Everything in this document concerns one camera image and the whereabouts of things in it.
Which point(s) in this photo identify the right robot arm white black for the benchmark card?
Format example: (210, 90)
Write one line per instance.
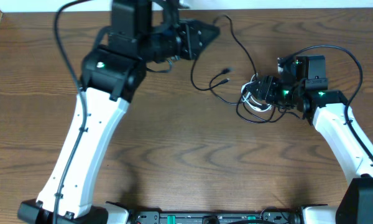
(303, 85)

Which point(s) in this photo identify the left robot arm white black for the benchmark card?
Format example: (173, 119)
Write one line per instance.
(110, 75)

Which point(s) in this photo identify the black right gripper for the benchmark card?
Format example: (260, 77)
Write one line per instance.
(268, 84)

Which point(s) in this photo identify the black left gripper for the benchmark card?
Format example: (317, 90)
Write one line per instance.
(190, 40)

